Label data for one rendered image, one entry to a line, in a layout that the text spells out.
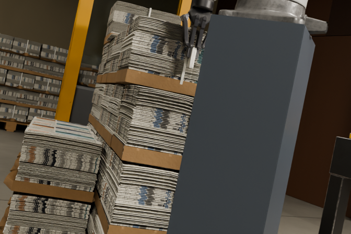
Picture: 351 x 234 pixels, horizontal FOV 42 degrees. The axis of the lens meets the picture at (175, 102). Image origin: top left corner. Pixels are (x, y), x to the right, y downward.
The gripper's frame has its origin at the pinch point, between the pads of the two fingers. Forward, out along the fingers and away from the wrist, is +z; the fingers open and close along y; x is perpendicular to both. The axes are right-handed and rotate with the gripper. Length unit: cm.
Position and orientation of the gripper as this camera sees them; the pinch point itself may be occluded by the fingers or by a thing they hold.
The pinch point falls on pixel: (191, 58)
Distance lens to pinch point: 153.4
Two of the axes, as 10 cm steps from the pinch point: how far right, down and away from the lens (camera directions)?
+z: -1.9, 9.8, -0.3
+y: -9.5, -2.0, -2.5
